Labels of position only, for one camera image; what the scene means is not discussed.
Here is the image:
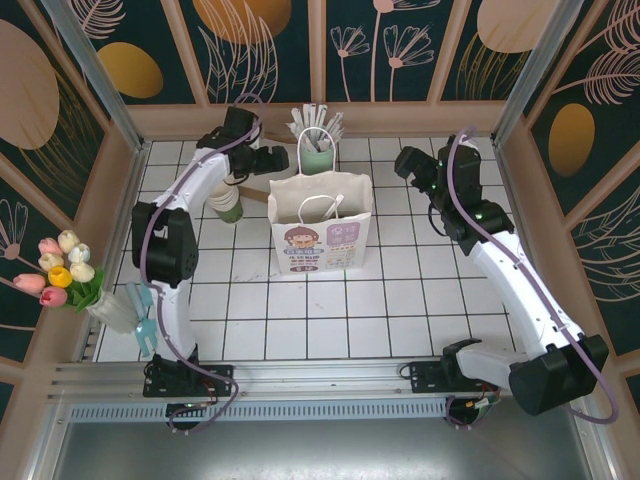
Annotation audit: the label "white cartoon print paper bag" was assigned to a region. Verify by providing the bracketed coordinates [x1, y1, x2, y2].
[267, 127, 375, 276]

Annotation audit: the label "mint green straw holder cup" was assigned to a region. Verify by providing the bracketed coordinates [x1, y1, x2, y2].
[299, 144, 337, 175]

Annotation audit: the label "white ribbed vase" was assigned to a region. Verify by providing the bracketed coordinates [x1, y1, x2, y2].
[85, 292, 139, 335]

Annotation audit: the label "teal toy garden fork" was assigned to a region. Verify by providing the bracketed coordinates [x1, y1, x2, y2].
[124, 281, 160, 359]

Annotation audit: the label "green tulip leaves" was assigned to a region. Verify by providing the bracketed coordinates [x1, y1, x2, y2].
[63, 267, 107, 315]

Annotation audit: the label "red pink tulip flower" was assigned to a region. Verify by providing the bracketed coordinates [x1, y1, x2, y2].
[38, 285, 69, 307]

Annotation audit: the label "grey metal sheet panel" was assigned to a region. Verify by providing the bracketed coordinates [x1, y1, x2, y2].
[29, 394, 616, 480]

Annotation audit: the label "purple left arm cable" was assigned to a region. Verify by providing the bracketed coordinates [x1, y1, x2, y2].
[141, 92, 266, 435]

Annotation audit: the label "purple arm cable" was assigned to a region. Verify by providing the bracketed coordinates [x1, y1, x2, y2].
[446, 125, 620, 431]
[141, 92, 266, 435]

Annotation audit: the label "aluminium frame post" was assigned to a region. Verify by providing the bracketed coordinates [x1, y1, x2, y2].
[492, 0, 596, 146]
[39, 0, 149, 151]

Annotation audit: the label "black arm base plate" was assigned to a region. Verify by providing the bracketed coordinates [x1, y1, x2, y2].
[143, 363, 235, 399]
[408, 359, 501, 396]

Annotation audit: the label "aluminium front rail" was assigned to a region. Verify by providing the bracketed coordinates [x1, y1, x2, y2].
[47, 353, 596, 407]

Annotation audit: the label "grey slotted cable duct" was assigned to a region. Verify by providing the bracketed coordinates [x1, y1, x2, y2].
[64, 402, 451, 424]

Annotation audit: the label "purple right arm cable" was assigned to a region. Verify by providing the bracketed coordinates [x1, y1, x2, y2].
[446, 125, 620, 431]

